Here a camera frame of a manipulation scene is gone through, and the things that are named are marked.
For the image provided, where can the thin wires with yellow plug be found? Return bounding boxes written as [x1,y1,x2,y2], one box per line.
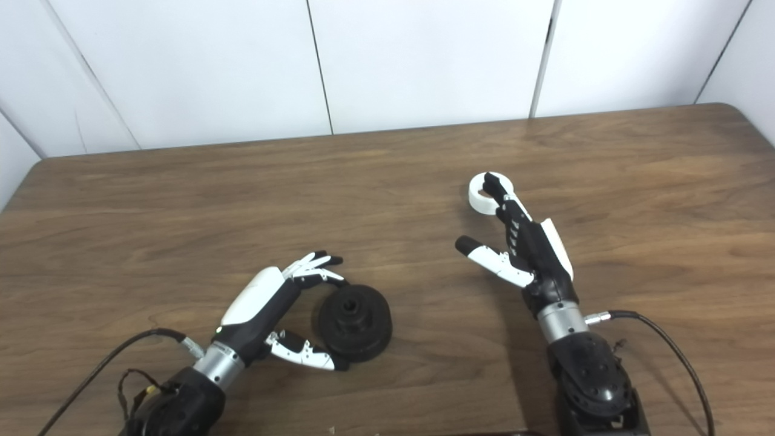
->
[118,368,179,421]

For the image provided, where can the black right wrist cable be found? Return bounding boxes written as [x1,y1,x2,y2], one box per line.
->
[584,309,716,436]

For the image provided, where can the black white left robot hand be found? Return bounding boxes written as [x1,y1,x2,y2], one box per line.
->
[212,250,351,372]

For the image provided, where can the white plastic ring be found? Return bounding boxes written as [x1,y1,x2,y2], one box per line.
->
[468,172,515,216]

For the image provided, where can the round black plastic part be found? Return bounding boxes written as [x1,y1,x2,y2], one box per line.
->
[316,285,393,364]

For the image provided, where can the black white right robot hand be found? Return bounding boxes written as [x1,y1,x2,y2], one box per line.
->
[455,173,576,315]

